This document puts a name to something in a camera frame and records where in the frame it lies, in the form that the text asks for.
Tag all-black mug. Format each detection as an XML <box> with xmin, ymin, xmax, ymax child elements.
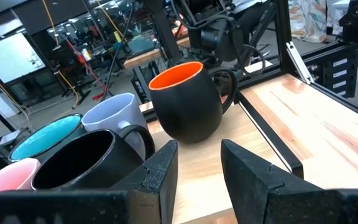
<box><xmin>31</xmin><ymin>124</ymin><xmax>155</xmax><ymax>191</ymax></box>

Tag teal mug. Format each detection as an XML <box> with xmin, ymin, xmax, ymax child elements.
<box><xmin>7</xmin><ymin>113</ymin><xmax>85</xmax><ymax>164</ymax></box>

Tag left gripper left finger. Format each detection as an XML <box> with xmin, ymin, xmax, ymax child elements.
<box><xmin>0</xmin><ymin>139</ymin><xmax>179</xmax><ymax>224</ymax></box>

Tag black mug orange inside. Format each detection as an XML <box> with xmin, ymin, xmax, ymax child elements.
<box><xmin>148</xmin><ymin>61</ymin><xmax>238</xmax><ymax>144</ymax></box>

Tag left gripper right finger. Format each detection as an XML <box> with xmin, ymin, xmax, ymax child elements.
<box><xmin>221</xmin><ymin>139</ymin><xmax>358</xmax><ymax>224</ymax></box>

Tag black aluminium table frame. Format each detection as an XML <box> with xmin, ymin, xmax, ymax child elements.
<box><xmin>237</xmin><ymin>0</ymin><xmax>358</xmax><ymax>125</ymax></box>

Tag black box white labels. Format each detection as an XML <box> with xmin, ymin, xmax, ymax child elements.
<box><xmin>315</xmin><ymin>49</ymin><xmax>358</xmax><ymax>98</ymax></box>

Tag black clamp mount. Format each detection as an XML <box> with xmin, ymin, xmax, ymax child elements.
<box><xmin>337</xmin><ymin>0</ymin><xmax>358</xmax><ymax>43</ymax></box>

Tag pink mug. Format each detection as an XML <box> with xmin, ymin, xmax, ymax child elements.
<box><xmin>0</xmin><ymin>157</ymin><xmax>42</xmax><ymax>202</ymax></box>

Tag lavender mug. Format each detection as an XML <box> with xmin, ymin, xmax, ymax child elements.
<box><xmin>81</xmin><ymin>92</ymin><xmax>149</xmax><ymax>159</ymax></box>

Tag patterned cloth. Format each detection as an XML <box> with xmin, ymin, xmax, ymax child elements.
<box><xmin>287</xmin><ymin>0</ymin><xmax>328</xmax><ymax>44</ymax></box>

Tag silver corner bracket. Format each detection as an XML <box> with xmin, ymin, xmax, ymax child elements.
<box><xmin>285</xmin><ymin>41</ymin><xmax>316</xmax><ymax>85</ymax></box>

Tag background wooden table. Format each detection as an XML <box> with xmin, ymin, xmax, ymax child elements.
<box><xmin>122</xmin><ymin>37</ymin><xmax>192</xmax><ymax>71</ymax></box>

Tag white board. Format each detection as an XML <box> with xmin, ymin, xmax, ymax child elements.
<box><xmin>0</xmin><ymin>32</ymin><xmax>47</xmax><ymax>84</ymax></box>

